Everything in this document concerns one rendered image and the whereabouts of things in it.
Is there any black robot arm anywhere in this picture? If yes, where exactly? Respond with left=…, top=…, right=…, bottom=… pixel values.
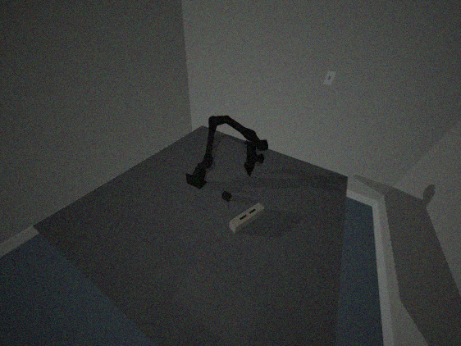
left=192, top=116, right=268, bottom=180

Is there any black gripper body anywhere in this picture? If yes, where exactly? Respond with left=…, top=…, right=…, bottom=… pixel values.
left=244, top=151, right=256, bottom=168

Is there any black two-prong plug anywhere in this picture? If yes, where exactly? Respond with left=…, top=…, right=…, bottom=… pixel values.
left=221, top=191, right=233, bottom=202

